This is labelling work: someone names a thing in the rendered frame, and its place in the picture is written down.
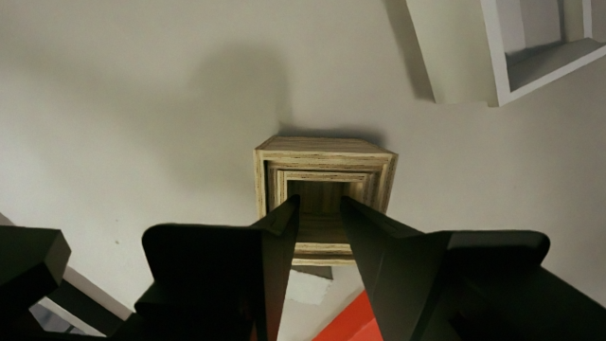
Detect white rectangular block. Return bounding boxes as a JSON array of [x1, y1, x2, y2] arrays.
[[285, 265, 333, 306]]

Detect flat red-orange board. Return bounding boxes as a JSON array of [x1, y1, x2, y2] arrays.
[[312, 290, 383, 341]]

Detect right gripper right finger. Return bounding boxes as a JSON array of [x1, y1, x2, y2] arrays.
[[340, 196, 550, 341]]

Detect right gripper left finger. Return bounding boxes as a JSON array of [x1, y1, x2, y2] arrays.
[[141, 194, 300, 341]]

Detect white open box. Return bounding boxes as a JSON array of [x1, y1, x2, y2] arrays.
[[406, 0, 606, 107]]

